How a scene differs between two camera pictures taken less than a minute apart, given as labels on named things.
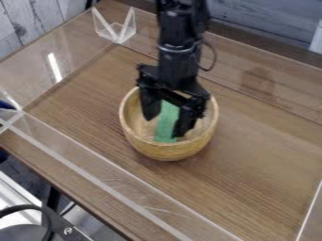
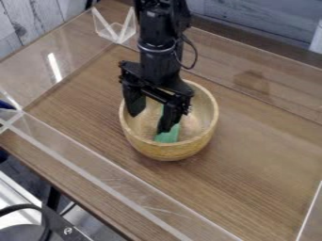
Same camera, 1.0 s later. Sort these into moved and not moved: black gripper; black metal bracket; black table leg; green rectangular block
Moved: black gripper
Not moved: black table leg; green rectangular block; black metal bracket
